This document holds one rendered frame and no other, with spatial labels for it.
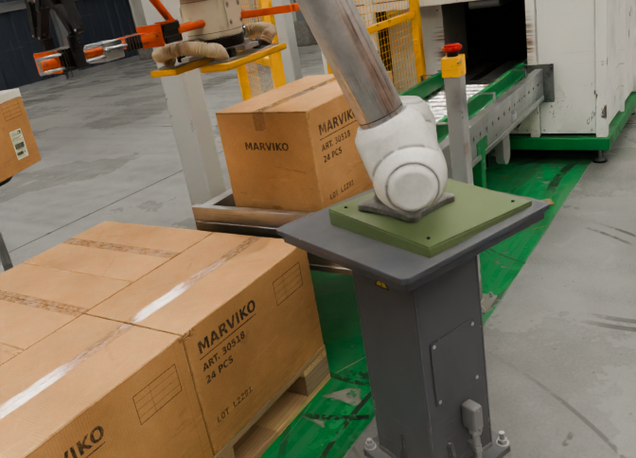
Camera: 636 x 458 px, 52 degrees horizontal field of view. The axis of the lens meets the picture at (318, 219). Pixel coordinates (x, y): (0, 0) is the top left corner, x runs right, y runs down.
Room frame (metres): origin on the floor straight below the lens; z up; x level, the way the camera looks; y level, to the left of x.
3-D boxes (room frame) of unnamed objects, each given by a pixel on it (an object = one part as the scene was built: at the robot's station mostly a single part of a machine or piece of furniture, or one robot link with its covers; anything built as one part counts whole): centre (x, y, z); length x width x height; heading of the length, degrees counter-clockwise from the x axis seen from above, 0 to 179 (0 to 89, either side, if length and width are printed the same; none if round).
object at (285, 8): (1.88, 0.21, 1.27); 0.93 x 0.30 x 0.04; 149
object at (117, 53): (1.72, 0.45, 1.26); 0.07 x 0.07 x 0.04; 59
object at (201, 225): (2.18, 0.17, 0.48); 0.70 x 0.03 x 0.15; 54
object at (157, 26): (1.90, 0.34, 1.27); 0.10 x 0.08 x 0.06; 59
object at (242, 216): (2.18, 0.17, 0.58); 0.70 x 0.03 x 0.06; 54
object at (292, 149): (2.46, -0.04, 0.75); 0.60 x 0.40 x 0.40; 143
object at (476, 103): (3.26, -0.93, 0.60); 1.60 x 0.10 x 0.09; 144
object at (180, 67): (2.16, 0.29, 1.17); 0.34 x 0.10 x 0.05; 149
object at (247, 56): (2.07, 0.13, 1.17); 0.34 x 0.10 x 0.05; 149
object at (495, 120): (2.94, -0.77, 0.50); 2.31 x 0.05 x 0.19; 144
